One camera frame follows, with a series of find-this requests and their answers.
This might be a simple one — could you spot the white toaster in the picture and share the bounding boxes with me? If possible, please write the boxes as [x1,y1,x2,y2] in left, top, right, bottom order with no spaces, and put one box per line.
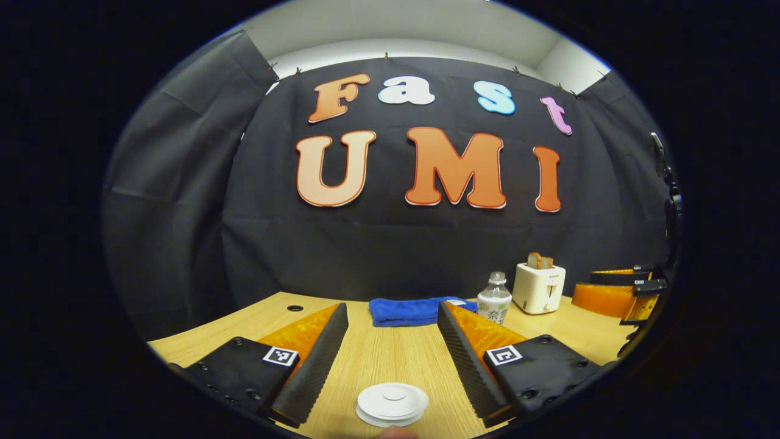
[512,261,567,316]

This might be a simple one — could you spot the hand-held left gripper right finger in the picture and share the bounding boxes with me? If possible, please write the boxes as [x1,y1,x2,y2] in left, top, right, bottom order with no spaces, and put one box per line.
[437,300,610,427]

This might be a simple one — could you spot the white saucer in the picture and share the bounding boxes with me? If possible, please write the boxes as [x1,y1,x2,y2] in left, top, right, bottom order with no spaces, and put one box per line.
[356,404,425,429]

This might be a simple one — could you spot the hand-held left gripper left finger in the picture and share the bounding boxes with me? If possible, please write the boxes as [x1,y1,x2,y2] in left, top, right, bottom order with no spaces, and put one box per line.
[168,302,349,429]

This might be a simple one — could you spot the white teacup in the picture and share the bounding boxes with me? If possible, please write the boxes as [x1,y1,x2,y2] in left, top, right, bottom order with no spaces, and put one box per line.
[357,382,430,421]

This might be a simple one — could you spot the white teacup lid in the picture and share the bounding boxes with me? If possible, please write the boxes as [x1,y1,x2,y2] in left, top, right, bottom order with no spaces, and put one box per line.
[366,384,422,416]

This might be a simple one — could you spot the blue towel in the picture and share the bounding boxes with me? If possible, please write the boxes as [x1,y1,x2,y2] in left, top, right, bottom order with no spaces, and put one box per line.
[369,296,479,328]

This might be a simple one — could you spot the clear water bottle white label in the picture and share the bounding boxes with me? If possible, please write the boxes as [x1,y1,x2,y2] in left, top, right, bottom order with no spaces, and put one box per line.
[477,272,512,326]

